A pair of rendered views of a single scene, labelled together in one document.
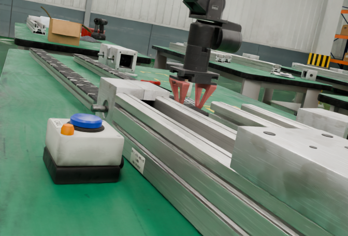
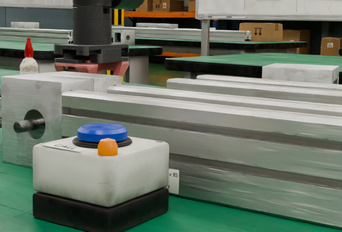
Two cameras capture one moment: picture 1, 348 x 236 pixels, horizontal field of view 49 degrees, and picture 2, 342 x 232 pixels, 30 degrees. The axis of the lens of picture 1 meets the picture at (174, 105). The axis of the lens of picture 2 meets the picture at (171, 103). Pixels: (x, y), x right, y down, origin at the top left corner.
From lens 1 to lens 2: 0.28 m
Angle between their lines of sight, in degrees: 26
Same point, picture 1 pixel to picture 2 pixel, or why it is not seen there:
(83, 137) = (131, 154)
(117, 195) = (196, 224)
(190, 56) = (87, 23)
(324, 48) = not seen: outside the picture
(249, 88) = not seen: hidden behind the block
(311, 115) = (283, 72)
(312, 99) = (138, 73)
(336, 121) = (318, 71)
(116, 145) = (163, 156)
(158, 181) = (224, 192)
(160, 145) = (215, 141)
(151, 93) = (102, 83)
